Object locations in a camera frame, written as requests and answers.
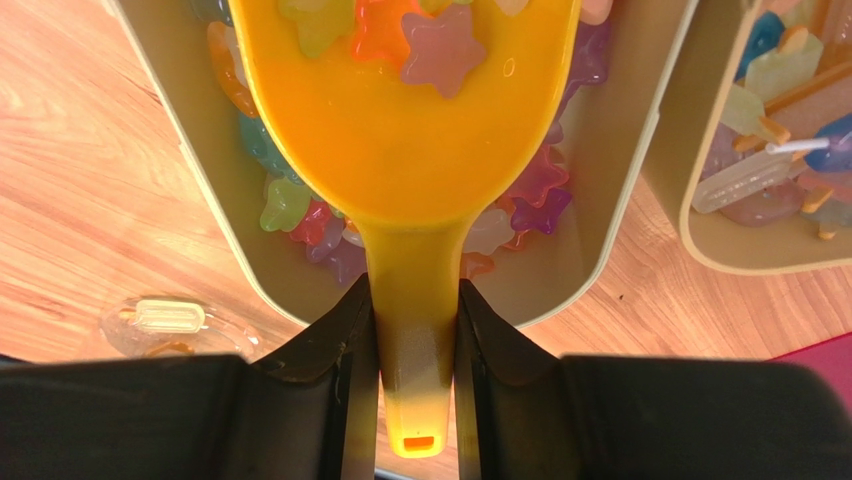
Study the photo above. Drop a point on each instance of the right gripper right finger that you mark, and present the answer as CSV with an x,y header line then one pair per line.
x,y
523,413

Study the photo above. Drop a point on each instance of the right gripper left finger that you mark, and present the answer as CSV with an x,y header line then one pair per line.
x,y
307,410

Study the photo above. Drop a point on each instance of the beige tray of star candies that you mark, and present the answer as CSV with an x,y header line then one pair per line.
x,y
608,130

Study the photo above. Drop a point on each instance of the yellow plastic scoop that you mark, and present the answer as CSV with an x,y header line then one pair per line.
x,y
410,117

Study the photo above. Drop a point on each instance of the beige tray of popsicle candies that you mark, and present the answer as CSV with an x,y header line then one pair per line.
x,y
752,157

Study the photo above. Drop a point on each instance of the clear glass jar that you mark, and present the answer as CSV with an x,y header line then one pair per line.
x,y
154,326

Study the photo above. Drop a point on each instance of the dark red folder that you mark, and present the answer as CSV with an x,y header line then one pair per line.
x,y
831,359

